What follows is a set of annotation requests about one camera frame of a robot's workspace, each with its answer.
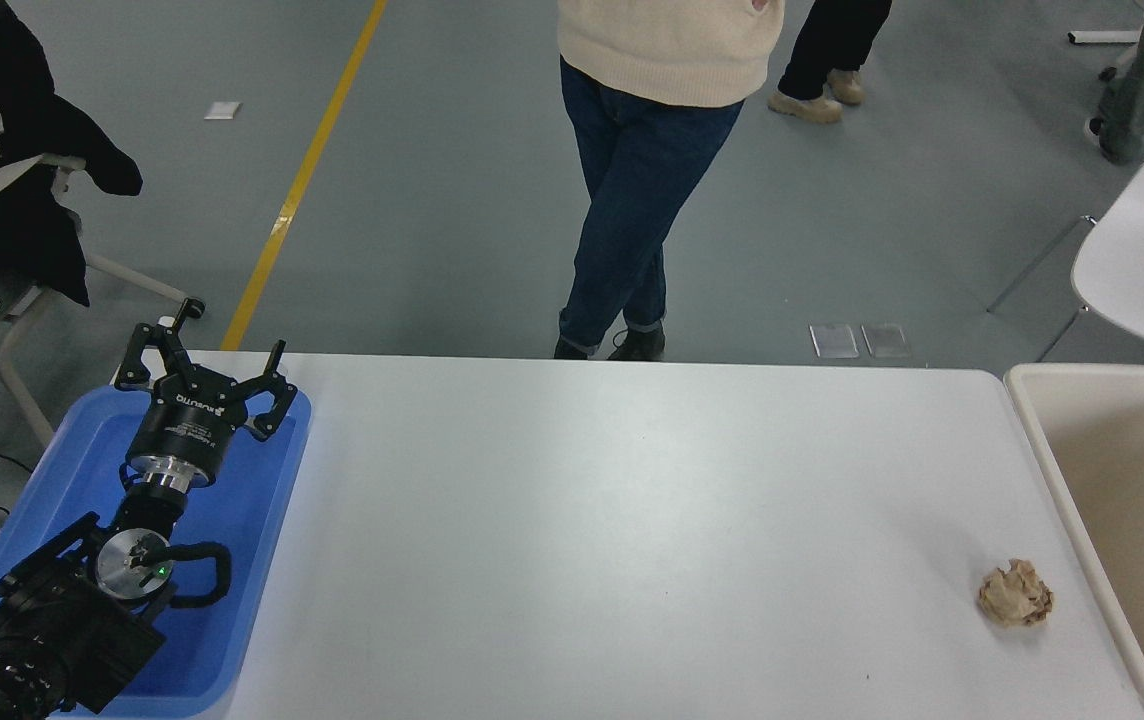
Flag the white office chair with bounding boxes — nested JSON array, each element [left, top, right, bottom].
[[0, 152, 206, 451]]

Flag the crumpled tan paper ball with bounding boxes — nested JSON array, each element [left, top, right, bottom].
[[978, 557, 1055, 629]]

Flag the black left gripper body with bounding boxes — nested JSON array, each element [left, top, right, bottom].
[[126, 366, 253, 471]]

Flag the large pale bin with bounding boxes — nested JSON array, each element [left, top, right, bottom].
[[1004, 362, 1144, 720]]

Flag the clear rectangular floor plate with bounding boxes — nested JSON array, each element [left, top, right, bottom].
[[861, 323, 913, 359], [809, 323, 862, 360]]

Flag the walking person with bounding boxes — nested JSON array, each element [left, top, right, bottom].
[[768, 0, 893, 125]]

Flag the blue plastic tray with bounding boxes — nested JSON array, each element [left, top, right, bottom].
[[0, 383, 313, 718]]

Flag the standing person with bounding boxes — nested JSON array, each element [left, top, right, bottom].
[[552, 0, 786, 362]]

